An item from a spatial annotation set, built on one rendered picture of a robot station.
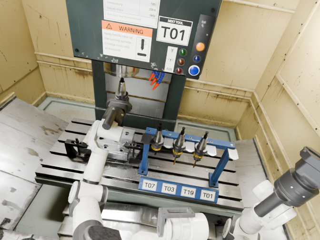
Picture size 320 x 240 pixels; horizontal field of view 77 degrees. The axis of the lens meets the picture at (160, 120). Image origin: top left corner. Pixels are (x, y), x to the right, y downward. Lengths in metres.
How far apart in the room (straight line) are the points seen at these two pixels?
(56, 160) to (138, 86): 0.72
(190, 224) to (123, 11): 0.61
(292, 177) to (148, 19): 0.60
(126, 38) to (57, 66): 1.54
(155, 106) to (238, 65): 0.79
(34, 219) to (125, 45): 1.19
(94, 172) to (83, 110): 1.44
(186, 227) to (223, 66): 1.49
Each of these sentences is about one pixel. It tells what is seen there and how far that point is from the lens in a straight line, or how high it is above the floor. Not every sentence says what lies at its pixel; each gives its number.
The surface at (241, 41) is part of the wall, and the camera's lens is 1.80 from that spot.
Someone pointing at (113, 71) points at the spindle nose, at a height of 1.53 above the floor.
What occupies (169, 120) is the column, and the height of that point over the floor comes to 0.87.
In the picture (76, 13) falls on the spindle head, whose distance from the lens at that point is 0.73.
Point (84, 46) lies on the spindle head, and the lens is 0.75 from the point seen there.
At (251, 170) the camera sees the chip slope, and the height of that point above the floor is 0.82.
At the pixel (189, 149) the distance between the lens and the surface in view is 1.02.
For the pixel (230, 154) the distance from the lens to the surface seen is 1.08.
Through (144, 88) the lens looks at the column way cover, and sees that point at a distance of 1.50.
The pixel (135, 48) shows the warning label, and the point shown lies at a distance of 0.69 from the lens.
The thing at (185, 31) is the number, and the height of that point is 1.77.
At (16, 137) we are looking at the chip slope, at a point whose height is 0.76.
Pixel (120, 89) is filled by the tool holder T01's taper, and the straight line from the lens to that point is 1.01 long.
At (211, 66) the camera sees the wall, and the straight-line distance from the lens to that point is 1.84.
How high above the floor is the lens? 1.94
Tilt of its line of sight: 40 degrees down
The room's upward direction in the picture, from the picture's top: 10 degrees clockwise
